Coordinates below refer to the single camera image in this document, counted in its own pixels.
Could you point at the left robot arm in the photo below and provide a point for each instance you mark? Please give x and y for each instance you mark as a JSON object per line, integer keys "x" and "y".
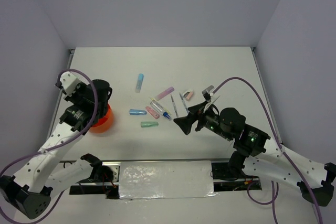
{"x": 31, "y": 189}

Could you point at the blue capped highlighter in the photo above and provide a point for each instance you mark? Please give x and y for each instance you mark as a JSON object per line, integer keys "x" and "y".
{"x": 139, "y": 83}

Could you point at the yellow pen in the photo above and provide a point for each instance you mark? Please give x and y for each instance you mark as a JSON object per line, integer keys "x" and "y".
{"x": 154, "y": 100}

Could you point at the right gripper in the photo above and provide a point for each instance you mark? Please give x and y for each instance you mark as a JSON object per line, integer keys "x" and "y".
{"x": 185, "y": 123}

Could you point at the green plastic case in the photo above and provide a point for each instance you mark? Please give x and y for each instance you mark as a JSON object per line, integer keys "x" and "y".
{"x": 145, "y": 124}

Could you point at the clear blue pen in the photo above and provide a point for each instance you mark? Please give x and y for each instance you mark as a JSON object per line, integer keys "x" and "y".
{"x": 183, "y": 102}
{"x": 174, "y": 106}

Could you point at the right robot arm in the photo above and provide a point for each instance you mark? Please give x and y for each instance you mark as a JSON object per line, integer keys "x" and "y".
{"x": 258, "y": 154}

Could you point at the pink purple highlighter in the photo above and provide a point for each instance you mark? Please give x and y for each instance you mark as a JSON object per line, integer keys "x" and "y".
{"x": 164, "y": 93}

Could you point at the blue plastic case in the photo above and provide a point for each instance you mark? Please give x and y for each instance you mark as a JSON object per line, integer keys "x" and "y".
{"x": 137, "y": 112}

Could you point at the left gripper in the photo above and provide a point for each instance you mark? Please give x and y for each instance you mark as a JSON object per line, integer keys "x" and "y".
{"x": 72, "y": 97}

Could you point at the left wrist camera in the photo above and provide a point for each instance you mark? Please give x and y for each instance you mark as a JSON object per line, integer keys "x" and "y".
{"x": 67, "y": 83}

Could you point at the pink plastic case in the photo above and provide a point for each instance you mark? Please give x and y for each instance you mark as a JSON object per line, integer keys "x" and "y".
{"x": 153, "y": 112}

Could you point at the foil covered panel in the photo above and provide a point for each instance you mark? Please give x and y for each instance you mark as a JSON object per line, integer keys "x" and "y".
{"x": 161, "y": 180}

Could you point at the clear spray bottle blue cap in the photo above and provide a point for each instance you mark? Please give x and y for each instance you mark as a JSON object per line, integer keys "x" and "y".
{"x": 160, "y": 110}

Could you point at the metal rail base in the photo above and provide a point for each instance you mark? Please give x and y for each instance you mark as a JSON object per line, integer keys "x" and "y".
{"x": 108, "y": 183}

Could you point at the orange round organizer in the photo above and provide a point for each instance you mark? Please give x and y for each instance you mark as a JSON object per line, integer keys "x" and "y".
{"x": 104, "y": 123}

